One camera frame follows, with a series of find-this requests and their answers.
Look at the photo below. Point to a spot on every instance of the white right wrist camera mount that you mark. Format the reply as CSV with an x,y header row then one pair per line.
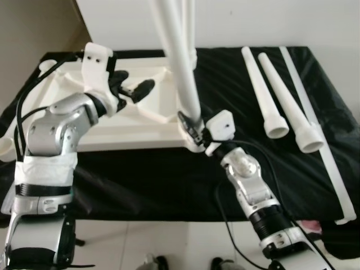
x,y
220,126

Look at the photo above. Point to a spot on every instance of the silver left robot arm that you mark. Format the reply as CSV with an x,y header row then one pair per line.
x,y
53,135

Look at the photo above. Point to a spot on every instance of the black metal table leg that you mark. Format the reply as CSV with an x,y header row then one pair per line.
x,y
79,242

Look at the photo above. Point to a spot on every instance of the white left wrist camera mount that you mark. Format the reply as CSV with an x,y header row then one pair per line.
x,y
97,64

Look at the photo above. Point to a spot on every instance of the white plastic table leg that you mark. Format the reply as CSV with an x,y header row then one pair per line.
x,y
260,93
292,112
192,22
180,67

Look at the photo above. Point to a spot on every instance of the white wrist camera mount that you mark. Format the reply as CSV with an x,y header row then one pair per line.
x,y
97,64
220,126

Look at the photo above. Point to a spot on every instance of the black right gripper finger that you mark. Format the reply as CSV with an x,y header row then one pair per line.
x,y
187,124

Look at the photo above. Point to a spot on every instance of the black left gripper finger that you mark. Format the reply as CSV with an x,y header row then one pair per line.
x,y
143,90
119,77

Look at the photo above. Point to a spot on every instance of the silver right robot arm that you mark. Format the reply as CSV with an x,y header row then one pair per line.
x,y
253,191

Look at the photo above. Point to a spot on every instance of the white plastic table top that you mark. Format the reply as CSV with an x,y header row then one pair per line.
x,y
140,121

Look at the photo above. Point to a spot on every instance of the pink table cover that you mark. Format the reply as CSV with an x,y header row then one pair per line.
x,y
310,225

